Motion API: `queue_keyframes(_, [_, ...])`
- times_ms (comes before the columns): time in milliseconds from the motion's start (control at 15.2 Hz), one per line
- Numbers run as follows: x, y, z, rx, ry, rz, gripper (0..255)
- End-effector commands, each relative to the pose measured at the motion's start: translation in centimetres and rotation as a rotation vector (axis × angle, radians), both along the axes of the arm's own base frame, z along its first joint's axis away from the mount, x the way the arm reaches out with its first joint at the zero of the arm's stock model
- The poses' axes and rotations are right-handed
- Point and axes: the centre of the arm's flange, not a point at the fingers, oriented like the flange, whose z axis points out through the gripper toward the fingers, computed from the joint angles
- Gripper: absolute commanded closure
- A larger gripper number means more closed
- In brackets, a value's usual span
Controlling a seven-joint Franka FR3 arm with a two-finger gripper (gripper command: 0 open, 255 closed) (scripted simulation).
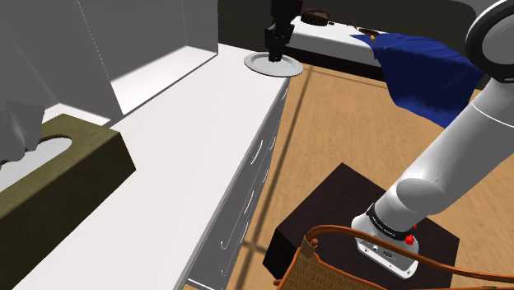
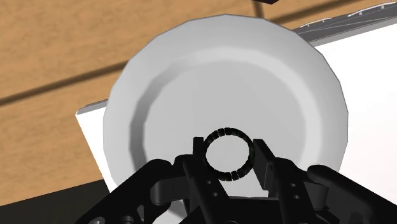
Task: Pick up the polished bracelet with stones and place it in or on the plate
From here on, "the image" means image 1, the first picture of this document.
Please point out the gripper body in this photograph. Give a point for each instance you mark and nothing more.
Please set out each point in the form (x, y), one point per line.
(281, 28)

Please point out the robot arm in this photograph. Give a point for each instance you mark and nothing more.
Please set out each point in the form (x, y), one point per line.
(441, 160)

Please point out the dark brown oval object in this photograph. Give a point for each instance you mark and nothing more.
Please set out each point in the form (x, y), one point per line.
(315, 17)

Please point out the grey round plate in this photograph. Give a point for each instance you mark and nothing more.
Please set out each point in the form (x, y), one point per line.
(261, 64)

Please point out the small brown object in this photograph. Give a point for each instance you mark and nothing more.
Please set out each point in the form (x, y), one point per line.
(367, 32)

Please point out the white chest of drawers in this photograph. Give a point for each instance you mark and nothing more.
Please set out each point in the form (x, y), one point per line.
(180, 140)

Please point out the blue blanket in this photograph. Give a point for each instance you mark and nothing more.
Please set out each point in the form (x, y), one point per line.
(425, 76)

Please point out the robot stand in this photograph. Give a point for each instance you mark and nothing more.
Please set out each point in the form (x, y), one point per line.
(341, 201)

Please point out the olive green tissue box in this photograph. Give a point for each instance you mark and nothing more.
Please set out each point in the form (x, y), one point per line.
(68, 188)

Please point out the white tissue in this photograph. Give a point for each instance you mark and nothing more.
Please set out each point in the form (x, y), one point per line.
(20, 128)

